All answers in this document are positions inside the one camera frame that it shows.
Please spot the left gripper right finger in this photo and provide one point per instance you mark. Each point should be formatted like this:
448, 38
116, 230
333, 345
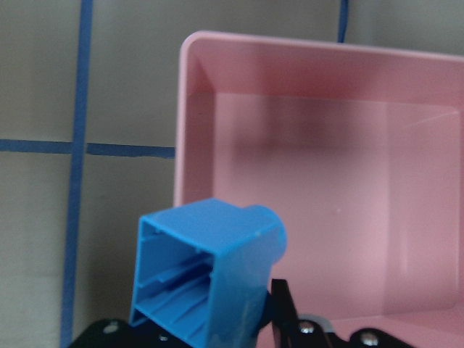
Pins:
292, 330

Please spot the pink plastic box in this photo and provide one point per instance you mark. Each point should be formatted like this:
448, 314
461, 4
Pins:
359, 151

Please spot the blue three-stud block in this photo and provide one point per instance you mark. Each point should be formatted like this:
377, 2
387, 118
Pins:
202, 271

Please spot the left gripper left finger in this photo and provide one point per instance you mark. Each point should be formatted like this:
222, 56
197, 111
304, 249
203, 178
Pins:
118, 333

